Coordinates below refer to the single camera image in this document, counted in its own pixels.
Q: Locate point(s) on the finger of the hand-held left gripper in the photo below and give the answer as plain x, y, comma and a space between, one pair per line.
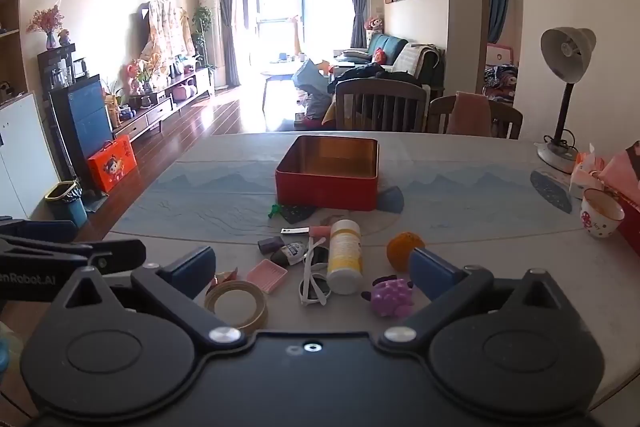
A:
45, 229
115, 254

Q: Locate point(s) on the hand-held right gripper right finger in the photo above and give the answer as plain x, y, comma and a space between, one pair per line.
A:
432, 274

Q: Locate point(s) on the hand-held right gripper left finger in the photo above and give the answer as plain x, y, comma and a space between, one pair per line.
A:
192, 269

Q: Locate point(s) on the orange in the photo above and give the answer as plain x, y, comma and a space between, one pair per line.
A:
400, 252

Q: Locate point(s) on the purple spiky toy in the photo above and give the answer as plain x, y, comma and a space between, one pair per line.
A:
390, 299

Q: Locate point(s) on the pink plastic tray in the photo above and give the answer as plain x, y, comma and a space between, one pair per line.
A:
265, 276

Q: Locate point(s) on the brown tape roll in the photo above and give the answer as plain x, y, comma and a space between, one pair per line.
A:
257, 314

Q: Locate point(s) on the dark purple block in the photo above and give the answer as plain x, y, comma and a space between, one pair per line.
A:
270, 244

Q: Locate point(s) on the white yellow-label bottle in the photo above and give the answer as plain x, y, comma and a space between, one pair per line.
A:
344, 257

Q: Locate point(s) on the small green toy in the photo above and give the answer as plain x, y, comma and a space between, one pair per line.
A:
275, 210

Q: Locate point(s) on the small black-capped bottle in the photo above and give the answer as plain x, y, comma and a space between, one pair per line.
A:
292, 252

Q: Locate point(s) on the white sunglasses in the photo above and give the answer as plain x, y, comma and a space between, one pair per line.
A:
315, 292

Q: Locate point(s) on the red tin box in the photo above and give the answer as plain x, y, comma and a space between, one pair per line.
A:
325, 192

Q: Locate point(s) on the teal trash bin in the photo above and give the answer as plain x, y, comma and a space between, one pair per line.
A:
67, 207

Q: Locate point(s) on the white cabinet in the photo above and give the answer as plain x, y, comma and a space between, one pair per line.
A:
25, 152

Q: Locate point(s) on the black cabinet blue panel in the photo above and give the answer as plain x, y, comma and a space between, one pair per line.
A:
87, 122

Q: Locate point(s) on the wooden TV stand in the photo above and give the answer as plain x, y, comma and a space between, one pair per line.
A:
160, 109

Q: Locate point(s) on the pink towel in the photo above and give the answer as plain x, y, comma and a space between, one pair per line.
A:
467, 114

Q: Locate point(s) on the wooden dining chair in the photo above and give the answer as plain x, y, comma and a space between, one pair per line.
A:
505, 117
380, 89

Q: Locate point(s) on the white cup red print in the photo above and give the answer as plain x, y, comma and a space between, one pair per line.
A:
600, 219

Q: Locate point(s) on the pink flower vase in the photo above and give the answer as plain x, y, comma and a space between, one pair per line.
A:
47, 24

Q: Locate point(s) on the bed with printed bedding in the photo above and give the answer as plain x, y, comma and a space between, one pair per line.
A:
500, 77

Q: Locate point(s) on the black jacket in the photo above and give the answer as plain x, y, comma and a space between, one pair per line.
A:
370, 72

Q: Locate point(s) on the beige sofa throw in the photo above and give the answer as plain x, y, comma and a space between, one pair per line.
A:
422, 57

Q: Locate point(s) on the white coffee table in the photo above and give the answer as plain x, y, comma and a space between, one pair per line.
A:
280, 69

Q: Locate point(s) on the wooden shelf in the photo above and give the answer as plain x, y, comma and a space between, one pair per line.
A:
10, 12

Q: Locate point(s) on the blue paper bag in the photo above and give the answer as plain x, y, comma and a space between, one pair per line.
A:
310, 79

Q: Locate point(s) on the red cushion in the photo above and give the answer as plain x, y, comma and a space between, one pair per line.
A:
380, 56

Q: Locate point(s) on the cloth-covered television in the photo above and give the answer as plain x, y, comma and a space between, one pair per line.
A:
165, 27

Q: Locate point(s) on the white floor air conditioner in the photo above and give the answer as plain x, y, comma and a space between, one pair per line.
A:
215, 37

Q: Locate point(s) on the teal sofa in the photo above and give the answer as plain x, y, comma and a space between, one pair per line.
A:
387, 44

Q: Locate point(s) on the green potted plant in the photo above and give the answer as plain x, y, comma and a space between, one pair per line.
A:
202, 19

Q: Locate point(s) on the plush toy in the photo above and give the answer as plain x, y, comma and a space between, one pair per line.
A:
374, 24

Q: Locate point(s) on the grey desk lamp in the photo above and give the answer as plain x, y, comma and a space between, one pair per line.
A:
567, 52

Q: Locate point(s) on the blue curtain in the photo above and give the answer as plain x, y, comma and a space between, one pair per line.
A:
500, 2

